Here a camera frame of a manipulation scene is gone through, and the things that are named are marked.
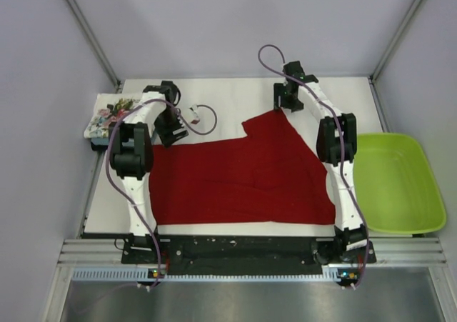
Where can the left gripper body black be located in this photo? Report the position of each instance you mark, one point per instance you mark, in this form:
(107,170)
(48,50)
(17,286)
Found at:
(167,121)

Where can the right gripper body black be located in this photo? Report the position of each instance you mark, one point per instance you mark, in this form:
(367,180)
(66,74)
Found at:
(281,98)

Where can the red t shirt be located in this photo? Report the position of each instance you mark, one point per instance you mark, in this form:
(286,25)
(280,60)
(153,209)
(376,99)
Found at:
(268,175)

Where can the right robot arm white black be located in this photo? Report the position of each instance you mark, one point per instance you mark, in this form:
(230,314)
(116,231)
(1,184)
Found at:
(336,147)

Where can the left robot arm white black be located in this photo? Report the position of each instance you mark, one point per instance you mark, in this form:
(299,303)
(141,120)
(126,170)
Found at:
(130,154)

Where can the white floral folded t shirt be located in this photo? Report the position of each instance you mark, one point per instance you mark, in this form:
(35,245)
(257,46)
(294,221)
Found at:
(108,109)

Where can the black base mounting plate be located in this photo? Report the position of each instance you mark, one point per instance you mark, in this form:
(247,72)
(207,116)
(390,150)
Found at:
(238,255)

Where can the green plastic bin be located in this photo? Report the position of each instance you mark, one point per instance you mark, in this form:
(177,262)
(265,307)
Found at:
(395,185)

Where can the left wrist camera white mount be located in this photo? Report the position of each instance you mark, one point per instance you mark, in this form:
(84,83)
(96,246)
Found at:
(192,116)

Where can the left corner aluminium post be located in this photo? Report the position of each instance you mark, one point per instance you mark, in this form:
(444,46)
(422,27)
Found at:
(92,41)

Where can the corner aluminium post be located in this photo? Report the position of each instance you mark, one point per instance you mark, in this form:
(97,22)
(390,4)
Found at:
(397,38)
(92,41)

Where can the right corner aluminium post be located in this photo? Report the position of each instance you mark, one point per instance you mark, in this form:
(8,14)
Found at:
(397,38)

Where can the white slotted cable duct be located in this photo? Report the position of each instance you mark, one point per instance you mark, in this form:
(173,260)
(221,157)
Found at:
(149,276)

